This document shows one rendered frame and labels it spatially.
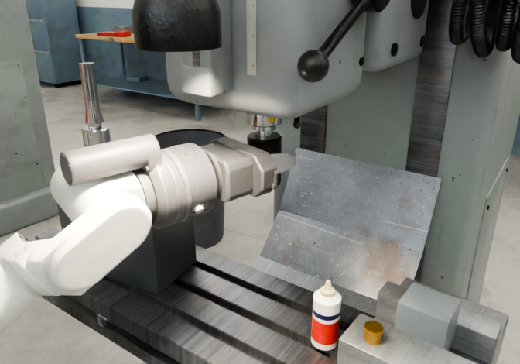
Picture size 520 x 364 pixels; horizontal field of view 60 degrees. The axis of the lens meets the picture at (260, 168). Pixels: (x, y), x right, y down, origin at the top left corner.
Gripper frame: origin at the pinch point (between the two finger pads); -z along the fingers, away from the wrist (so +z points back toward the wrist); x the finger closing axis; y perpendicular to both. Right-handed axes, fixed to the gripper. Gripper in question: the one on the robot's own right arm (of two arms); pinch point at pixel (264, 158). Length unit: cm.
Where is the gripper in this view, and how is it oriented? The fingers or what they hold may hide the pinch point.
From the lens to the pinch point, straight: 62.4
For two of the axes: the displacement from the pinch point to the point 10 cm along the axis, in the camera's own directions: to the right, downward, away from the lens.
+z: -7.6, 2.3, -6.1
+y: 0.0, 9.3, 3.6
